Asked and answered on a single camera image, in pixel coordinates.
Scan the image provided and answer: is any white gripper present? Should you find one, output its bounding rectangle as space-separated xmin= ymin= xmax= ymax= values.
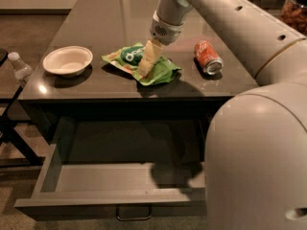
xmin=138 ymin=11 xmax=184 ymax=77

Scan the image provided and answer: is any green rice chip bag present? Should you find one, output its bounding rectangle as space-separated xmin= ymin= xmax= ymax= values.
xmin=102 ymin=42 xmax=180 ymax=86

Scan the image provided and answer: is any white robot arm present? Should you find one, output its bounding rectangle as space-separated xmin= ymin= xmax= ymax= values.
xmin=151 ymin=0 xmax=307 ymax=230

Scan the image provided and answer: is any open grey top drawer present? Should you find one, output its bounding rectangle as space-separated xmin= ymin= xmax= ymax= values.
xmin=13 ymin=112 xmax=207 ymax=222

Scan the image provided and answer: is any red soda can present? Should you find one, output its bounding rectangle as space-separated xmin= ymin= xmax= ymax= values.
xmin=194 ymin=40 xmax=224 ymax=76

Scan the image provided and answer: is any white paper bowl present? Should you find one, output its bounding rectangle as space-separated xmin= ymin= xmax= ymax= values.
xmin=42 ymin=46 xmax=93 ymax=78

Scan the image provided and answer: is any clear plastic water bottle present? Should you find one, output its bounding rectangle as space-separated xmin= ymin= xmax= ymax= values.
xmin=8 ymin=52 xmax=33 ymax=87

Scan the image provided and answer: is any glass jar of nuts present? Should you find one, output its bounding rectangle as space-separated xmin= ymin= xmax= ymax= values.
xmin=280 ymin=0 xmax=307 ymax=35

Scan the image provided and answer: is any black folding stand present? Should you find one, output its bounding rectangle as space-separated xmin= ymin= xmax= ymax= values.
xmin=0 ymin=49 xmax=43 ymax=167

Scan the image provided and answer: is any metal drawer handle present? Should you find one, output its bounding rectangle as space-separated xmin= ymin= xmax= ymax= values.
xmin=115 ymin=206 xmax=152 ymax=221

